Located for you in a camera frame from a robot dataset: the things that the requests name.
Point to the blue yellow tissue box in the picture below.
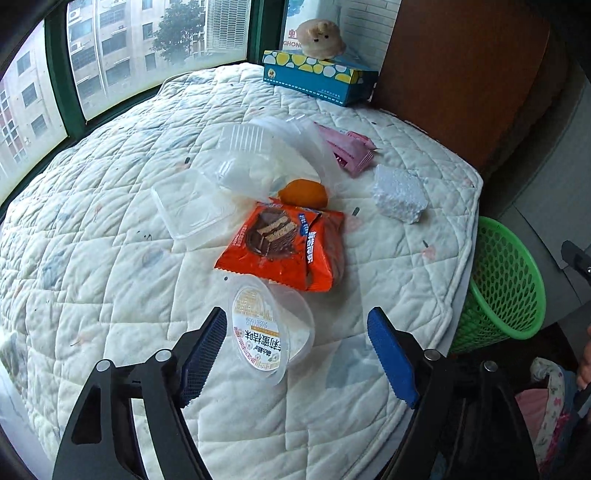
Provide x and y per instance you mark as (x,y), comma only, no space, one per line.
(338,81)

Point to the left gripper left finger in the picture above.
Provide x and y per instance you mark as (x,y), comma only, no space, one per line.
(100,440)

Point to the pink plastic wrapper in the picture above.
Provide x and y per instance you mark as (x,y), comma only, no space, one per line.
(353,151)

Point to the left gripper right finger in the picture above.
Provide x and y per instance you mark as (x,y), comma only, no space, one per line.
(465,424)

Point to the orange wafer snack bag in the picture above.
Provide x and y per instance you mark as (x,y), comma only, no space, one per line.
(292,246)

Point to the white quilted mattress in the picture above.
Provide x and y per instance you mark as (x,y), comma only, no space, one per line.
(89,271)

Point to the clear rectangular plastic box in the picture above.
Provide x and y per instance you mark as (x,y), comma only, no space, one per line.
(194,210)

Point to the clear pudding cup with label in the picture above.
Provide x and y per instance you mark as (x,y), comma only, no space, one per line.
(271,326)

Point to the brown wooden cabinet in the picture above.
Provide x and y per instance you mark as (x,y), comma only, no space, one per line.
(476,76)

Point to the floral fabric pile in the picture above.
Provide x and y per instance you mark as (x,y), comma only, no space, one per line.
(558,421)

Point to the white foam block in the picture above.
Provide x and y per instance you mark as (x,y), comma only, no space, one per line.
(399,194)

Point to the green window frame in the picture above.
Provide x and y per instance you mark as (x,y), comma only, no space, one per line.
(68,67)

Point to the clear round plastic container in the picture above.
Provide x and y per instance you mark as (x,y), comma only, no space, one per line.
(259,158)

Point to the green plastic trash basket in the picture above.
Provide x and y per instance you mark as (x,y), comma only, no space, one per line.
(506,297)

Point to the beige plush toy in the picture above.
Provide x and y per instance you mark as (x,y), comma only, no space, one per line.
(320,39)

